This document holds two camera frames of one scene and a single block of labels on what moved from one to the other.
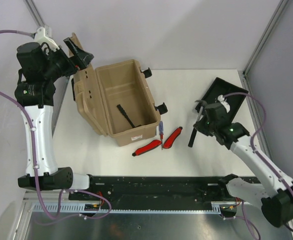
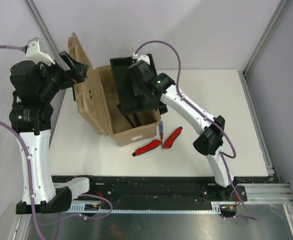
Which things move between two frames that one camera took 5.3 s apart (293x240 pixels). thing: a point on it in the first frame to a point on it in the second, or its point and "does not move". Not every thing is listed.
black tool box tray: (221, 87) to (131, 104)
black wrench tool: (194, 132) to (136, 120)
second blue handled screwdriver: (161, 133) does not move
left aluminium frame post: (46, 28) does not move
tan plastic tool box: (115, 100) does not move
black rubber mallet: (125, 115) does not move
